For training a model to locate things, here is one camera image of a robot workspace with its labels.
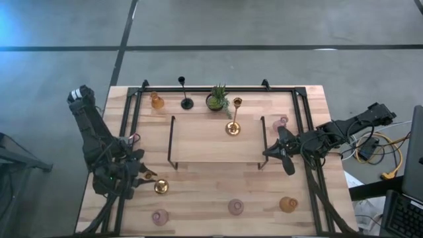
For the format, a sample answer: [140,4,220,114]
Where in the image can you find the wooden shelf riser black legs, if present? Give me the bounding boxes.
[167,115,269,170]

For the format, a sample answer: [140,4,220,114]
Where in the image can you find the dark grey laptop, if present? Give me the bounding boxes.
[379,104,423,238]

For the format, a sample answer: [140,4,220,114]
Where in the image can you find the white paper sheet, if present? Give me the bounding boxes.
[344,171,364,189]

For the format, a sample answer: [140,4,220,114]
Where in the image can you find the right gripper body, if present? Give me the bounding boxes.
[277,126,303,177]

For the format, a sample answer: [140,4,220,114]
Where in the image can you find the tall black candlestick holder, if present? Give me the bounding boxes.
[177,76,195,110]

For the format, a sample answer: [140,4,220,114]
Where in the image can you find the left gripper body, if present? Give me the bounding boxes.
[124,148,146,200]

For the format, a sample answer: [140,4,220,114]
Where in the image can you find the tall gold candlestick holder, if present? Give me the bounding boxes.
[143,171,170,196]
[225,97,243,137]

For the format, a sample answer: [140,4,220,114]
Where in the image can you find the grey side table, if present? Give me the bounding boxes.
[0,132,54,238]

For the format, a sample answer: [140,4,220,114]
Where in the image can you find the black aluminium table frame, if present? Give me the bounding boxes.
[77,86,358,236]

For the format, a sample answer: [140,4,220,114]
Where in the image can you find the pink ribbed glass candle holder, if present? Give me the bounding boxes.
[151,208,170,227]
[227,198,245,217]
[272,116,289,132]

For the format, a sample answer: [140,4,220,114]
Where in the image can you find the black power adapter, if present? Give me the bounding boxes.
[358,137,380,162]

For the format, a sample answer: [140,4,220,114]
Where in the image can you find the yellow cable with plug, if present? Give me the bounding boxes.
[355,131,404,181]

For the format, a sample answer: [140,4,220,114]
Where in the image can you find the succulent plant in black pot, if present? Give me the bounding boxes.
[205,83,233,120]

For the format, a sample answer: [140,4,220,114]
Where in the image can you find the amber ribbed glass candle holder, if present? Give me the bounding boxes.
[150,91,165,110]
[279,196,299,214]

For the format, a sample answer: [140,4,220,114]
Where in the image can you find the crumpled clear plastic bag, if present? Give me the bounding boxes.
[352,196,387,229]

